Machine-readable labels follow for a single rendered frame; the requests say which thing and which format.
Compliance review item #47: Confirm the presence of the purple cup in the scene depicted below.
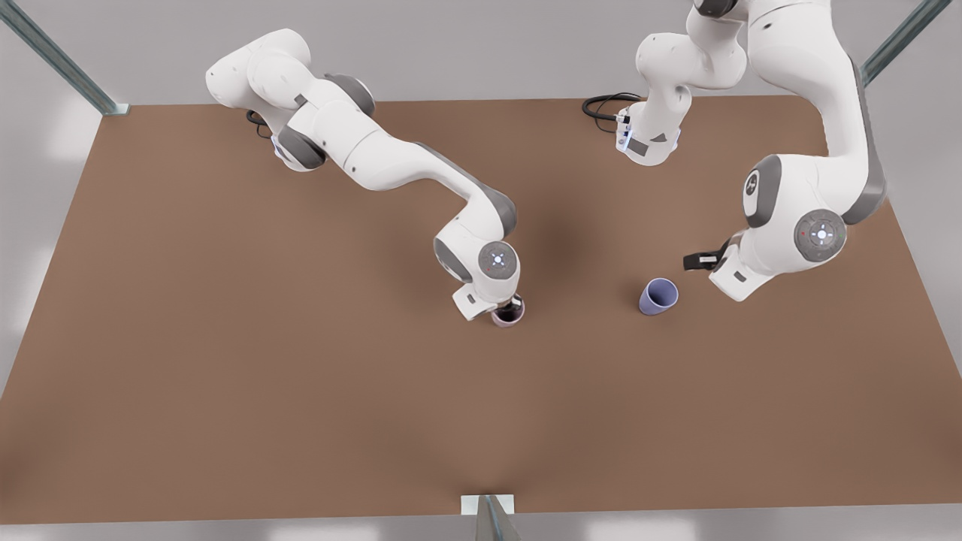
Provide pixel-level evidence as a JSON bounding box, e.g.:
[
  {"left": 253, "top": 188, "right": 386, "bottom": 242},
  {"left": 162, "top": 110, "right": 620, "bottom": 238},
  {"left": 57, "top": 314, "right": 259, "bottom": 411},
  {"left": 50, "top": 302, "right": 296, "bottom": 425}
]
[{"left": 639, "top": 278, "right": 680, "bottom": 317}]

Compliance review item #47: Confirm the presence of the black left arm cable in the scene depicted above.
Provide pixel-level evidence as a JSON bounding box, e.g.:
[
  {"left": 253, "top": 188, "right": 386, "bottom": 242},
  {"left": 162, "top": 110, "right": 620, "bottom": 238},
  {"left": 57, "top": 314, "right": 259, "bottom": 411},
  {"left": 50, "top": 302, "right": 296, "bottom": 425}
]
[{"left": 582, "top": 92, "right": 644, "bottom": 135}]

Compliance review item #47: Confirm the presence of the silver frame post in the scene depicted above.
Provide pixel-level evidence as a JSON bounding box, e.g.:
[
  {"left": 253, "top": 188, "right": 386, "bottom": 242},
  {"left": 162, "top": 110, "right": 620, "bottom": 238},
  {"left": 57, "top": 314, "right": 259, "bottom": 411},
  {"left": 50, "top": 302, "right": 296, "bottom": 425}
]
[
  {"left": 0, "top": 0, "right": 131, "bottom": 118},
  {"left": 860, "top": 0, "right": 954, "bottom": 88},
  {"left": 459, "top": 494, "right": 522, "bottom": 541}
]

